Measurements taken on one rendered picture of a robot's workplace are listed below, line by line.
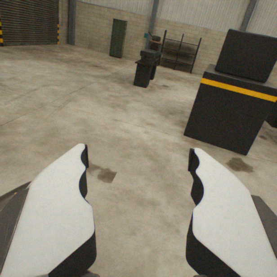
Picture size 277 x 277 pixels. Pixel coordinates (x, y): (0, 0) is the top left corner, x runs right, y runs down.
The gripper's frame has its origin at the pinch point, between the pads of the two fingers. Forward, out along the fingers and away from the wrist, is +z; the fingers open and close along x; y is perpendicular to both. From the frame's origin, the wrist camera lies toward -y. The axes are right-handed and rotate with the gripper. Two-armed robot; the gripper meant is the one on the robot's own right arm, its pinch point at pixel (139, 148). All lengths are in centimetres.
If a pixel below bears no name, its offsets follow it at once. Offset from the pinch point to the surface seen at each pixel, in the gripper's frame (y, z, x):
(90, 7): -103, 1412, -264
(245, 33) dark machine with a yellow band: -10, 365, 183
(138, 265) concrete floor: 161, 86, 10
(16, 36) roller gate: 48, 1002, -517
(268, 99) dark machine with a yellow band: 81, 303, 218
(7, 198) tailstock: 39, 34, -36
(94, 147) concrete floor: 152, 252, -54
